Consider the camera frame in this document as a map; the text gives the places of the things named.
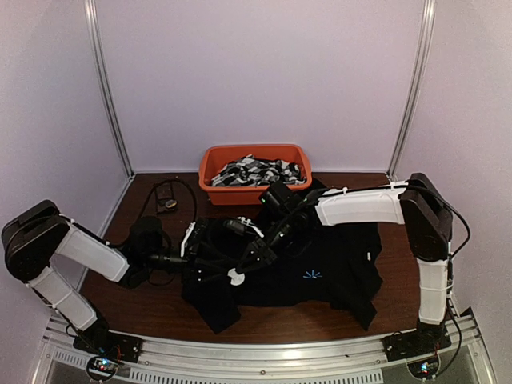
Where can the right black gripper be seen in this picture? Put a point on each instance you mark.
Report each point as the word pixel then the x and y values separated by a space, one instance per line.
pixel 266 254

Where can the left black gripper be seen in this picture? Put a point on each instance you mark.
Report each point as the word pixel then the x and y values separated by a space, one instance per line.
pixel 191 270

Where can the round picture brooch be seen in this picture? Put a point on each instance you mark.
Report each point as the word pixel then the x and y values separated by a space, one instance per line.
pixel 236 279

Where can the black t-shirt blue logo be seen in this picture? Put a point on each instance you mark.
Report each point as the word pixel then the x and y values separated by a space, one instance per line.
pixel 332 264

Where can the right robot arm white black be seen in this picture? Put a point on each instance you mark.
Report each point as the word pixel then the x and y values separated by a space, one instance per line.
pixel 414 203

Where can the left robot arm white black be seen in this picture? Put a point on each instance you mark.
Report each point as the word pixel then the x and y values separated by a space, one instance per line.
pixel 33 238

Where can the black brooch display tray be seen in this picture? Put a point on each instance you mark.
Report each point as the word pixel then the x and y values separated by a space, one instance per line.
pixel 164 191

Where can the black white checkered shirt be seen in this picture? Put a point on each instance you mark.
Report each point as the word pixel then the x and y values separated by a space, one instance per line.
pixel 252 171

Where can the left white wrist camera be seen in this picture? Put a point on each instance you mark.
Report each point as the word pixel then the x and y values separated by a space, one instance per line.
pixel 188 233

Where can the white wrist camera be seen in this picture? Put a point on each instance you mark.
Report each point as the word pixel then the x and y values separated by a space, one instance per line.
pixel 248 224
pixel 188 233

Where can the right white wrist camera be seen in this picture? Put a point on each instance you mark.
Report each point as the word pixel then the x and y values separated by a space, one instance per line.
pixel 248 224

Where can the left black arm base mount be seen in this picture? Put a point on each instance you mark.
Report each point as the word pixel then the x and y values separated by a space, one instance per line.
pixel 116 346

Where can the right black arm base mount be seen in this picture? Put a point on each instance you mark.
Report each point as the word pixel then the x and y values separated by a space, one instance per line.
pixel 410 344

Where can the aluminium front rail frame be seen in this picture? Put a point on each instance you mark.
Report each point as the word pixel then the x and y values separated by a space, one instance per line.
pixel 354 360

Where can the right aluminium corner post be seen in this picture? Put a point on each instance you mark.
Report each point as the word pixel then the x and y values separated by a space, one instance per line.
pixel 426 32

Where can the aluminium corner post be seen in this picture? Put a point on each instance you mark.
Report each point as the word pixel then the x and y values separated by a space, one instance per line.
pixel 104 86
pixel 426 32

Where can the left aluminium corner post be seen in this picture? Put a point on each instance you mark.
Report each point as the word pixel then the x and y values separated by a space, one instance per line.
pixel 104 86

